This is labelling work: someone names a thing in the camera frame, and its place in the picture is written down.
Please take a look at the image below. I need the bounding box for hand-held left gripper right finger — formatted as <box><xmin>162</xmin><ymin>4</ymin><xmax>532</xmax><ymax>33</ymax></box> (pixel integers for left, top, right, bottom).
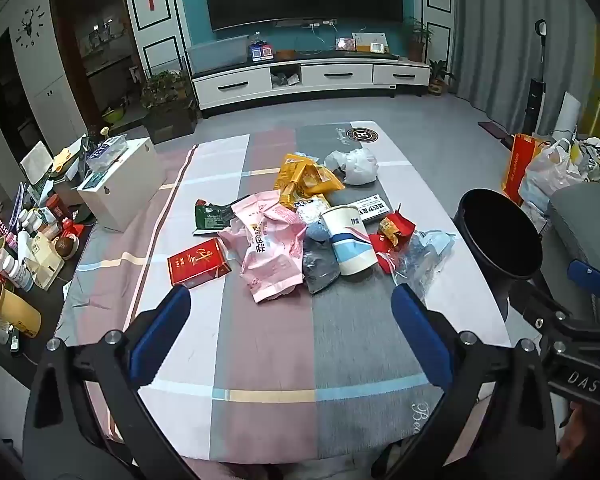
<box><xmin>375</xmin><ymin>284</ymin><xmax>561</xmax><ymax>480</ymax></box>

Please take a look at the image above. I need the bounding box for yellow snack bag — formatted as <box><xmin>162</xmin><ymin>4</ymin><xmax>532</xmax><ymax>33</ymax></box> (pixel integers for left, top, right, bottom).
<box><xmin>273</xmin><ymin>152</ymin><xmax>346</xmax><ymax>211</ymax></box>

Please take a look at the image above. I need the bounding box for green snack packet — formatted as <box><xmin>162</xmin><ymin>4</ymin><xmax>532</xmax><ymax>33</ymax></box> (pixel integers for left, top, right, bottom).
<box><xmin>193</xmin><ymin>200</ymin><xmax>251</xmax><ymax>237</ymax></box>

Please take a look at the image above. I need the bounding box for white card stand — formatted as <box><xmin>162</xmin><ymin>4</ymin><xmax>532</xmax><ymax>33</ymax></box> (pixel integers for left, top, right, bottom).
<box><xmin>352</xmin><ymin>32</ymin><xmax>388</xmax><ymax>54</ymax></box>

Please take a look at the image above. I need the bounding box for potted plant in brown pot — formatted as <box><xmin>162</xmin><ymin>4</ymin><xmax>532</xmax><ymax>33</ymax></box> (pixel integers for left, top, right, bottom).
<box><xmin>402</xmin><ymin>16</ymin><xmax>433</xmax><ymax>63</ymax></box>

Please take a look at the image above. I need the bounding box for large white plastic bag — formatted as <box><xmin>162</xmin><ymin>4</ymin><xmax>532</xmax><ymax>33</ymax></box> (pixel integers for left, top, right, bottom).
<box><xmin>517</xmin><ymin>138</ymin><xmax>588</xmax><ymax>218</ymax></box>

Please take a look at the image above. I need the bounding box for clear storage box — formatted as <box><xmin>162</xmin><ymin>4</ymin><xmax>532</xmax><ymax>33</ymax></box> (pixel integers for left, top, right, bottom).
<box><xmin>185</xmin><ymin>35</ymin><xmax>251</xmax><ymax>75</ymax></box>

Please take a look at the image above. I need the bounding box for clear plastic container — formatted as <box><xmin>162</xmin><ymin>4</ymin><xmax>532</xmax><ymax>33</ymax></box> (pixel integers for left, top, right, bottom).
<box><xmin>87</xmin><ymin>135</ymin><xmax>129</xmax><ymax>171</ymax></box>

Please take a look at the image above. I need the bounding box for clutter of bottles and jars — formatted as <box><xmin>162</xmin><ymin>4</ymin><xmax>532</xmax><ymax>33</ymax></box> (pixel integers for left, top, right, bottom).
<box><xmin>0</xmin><ymin>175</ymin><xmax>98</xmax><ymax>376</ymax></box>

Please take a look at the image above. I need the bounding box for black upright vacuum cleaner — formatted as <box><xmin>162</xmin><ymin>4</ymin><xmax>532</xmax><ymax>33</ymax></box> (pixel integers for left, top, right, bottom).
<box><xmin>517</xmin><ymin>19</ymin><xmax>548</xmax><ymax>136</ymax></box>

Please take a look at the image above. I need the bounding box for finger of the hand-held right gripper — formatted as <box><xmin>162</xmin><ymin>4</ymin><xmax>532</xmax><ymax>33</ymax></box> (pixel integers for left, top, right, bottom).
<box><xmin>567</xmin><ymin>259</ymin><xmax>600</xmax><ymax>311</ymax></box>
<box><xmin>510</xmin><ymin>280</ymin><xmax>578</xmax><ymax>341</ymax></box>

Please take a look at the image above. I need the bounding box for grey curtain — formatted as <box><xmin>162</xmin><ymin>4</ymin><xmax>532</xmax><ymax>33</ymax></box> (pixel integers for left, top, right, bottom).
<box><xmin>452</xmin><ymin>0</ymin><xmax>600</xmax><ymax>133</ymax></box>

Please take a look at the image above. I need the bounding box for small potted floor plant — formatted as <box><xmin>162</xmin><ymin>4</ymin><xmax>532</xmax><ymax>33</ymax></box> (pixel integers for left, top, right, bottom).
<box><xmin>427</xmin><ymin>59</ymin><xmax>456</xmax><ymax>96</ymax></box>

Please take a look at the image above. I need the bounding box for white air purifier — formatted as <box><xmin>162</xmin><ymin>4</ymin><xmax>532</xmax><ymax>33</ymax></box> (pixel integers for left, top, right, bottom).
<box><xmin>555</xmin><ymin>91</ymin><xmax>581</xmax><ymax>136</ymax></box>

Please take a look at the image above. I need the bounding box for red lidded jar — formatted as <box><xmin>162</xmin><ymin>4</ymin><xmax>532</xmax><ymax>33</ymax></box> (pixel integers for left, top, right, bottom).
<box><xmin>46</xmin><ymin>193</ymin><xmax>73</xmax><ymax>222</ymax></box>

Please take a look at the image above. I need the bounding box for pile of clothes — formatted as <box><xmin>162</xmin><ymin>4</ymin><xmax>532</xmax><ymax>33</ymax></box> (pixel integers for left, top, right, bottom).
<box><xmin>570</xmin><ymin>136</ymin><xmax>600</xmax><ymax>181</ymax></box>

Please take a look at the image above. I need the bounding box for black wall clock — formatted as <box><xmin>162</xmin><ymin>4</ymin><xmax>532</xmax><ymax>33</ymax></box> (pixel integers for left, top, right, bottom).
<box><xmin>11</xmin><ymin>6</ymin><xmax>46</xmax><ymax>48</ymax></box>

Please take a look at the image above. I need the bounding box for white wrapper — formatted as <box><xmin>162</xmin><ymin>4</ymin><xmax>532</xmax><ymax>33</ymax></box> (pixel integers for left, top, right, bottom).
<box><xmin>295</xmin><ymin>195</ymin><xmax>332</xmax><ymax>226</ymax></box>

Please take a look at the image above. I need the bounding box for white storage cabinet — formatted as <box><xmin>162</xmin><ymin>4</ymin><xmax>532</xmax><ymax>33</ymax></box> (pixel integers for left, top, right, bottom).
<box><xmin>76</xmin><ymin>136</ymin><xmax>167</xmax><ymax>233</ymax></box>

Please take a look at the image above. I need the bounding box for clear plastic wrapper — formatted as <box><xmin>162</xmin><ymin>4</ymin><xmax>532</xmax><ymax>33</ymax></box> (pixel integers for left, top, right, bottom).
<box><xmin>380</xmin><ymin>232</ymin><xmax>451</xmax><ymax>301</ymax></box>

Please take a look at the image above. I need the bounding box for white printed medicine box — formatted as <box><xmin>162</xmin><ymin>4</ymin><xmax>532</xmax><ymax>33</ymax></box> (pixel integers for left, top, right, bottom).
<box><xmin>347</xmin><ymin>192</ymin><xmax>393</xmax><ymax>226</ymax></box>

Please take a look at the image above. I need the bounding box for red snack wrapper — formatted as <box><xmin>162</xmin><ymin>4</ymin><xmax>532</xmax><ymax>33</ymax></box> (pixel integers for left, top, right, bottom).
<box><xmin>369</xmin><ymin>205</ymin><xmax>417</xmax><ymax>253</ymax></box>

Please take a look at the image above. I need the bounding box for red cigarette box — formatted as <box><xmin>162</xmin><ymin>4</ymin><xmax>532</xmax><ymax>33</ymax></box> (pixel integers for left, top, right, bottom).
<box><xmin>167</xmin><ymin>238</ymin><xmax>232</xmax><ymax>289</ymax></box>

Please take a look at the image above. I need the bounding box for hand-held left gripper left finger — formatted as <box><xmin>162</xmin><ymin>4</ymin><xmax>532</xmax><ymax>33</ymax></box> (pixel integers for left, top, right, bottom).
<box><xmin>22</xmin><ymin>284</ymin><xmax>201</xmax><ymax>480</ymax></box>

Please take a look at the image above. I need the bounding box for white television cabinet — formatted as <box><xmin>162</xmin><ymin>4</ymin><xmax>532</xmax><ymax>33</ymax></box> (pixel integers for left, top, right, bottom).
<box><xmin>190</xmin><ymin>52</ymin><xmax>431</xmax><ymax>111</ymax></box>

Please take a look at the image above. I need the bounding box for large leafy planter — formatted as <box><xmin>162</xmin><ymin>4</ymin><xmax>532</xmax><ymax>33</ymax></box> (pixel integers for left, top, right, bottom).
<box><xmin>140</xmin><ymin>70</ymin><xmax>198</xmax><ymax>143</ymax></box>

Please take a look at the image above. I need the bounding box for grey sofa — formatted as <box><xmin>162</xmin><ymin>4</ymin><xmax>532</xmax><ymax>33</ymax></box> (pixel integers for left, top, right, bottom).
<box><xmin>547</xmin><ymin>180</ymin><xmax>600</xmax><ymax>331</ymax></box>

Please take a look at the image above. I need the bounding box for white pill bottle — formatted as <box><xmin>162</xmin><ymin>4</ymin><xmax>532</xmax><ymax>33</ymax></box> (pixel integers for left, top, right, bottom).
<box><xmin>0</xmin><ymin>250</ymin><xmax>33</xmax><ymax>291</ymax></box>

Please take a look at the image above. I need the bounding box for white paper cup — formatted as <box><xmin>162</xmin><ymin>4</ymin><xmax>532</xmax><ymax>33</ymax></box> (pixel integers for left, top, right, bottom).
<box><xmin>320</xmin><ymin>205</ymin><xmax>379</xmax><ymax>277</ymax></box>

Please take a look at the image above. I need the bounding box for black trash bin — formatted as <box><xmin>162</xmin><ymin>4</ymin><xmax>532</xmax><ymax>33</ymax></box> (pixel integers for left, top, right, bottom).
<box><xmin>452</xmin><ymin>188</ymin><xmax>545</xmax><ymax>331</ymax></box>

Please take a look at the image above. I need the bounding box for cream carton box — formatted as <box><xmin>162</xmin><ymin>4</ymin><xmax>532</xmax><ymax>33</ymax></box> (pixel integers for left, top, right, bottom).
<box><xmin>24</xmin><ymin>236</ymin><xmax>66</xmax><ymax>291</ymax></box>

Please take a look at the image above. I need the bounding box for grey plastic pouch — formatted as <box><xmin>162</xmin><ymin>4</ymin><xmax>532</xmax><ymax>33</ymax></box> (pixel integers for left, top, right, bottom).
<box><xmin>302</xmin><ymin>235</ymin><xmax>341</xmax><ymax>295</ymax></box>

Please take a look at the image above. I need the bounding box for pink packaging bag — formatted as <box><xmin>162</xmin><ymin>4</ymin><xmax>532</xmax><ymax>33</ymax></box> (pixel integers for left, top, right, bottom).
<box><xmin>219</xmin><ymin>191</ymin><xmax>308</xmax><ymax>304</ymax></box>

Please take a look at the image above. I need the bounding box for dark floor mat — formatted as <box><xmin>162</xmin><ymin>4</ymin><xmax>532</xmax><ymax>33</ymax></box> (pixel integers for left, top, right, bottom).
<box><xmin>477</xmin><ymin>121</ymin><xmax>516</xmax><ymax>150</ymax></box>

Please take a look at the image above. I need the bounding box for orange shopping bag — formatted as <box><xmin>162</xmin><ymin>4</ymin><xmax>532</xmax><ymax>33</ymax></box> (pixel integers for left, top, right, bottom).
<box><xmin>501</xmin><ymin>133</ymin><xmax>551</xmax><ymax>206</ymax></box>

